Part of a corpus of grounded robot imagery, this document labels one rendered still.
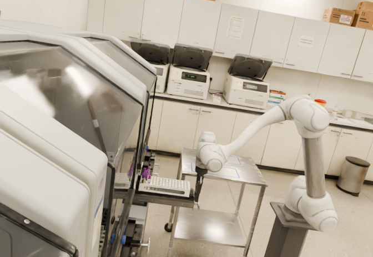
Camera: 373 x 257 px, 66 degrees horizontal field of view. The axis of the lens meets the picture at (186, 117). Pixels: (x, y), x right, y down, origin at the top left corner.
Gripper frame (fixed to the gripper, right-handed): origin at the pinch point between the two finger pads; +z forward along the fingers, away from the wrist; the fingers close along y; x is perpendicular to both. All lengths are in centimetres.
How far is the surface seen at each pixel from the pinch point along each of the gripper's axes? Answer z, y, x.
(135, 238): -2, 45, -31
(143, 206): 6.3, 8.1, -30.4
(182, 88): -22, -230, -7
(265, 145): 41, -229, 122
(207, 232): 52, -37, 21
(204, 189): 80, -152, 34
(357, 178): 56, -190, 243
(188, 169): -2.1, -31.0, -4.0
